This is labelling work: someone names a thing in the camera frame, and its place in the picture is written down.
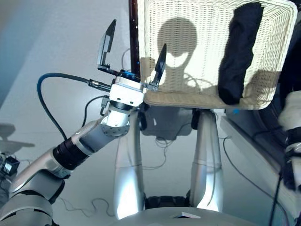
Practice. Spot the pale woven basket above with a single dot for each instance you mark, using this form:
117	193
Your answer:
207	35

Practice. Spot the silver robot leg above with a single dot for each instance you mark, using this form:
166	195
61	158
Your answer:
128	179
207	169

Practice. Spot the small black floor device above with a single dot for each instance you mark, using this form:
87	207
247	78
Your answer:
9	164

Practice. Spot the grey washing machine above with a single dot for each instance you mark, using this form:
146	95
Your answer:
254	146

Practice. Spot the dark wooden stand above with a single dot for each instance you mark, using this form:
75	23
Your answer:
134	35

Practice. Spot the silver robot torso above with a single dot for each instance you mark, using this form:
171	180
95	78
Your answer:
183	219

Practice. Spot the black cloth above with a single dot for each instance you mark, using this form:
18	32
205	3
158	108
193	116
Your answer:
240	58

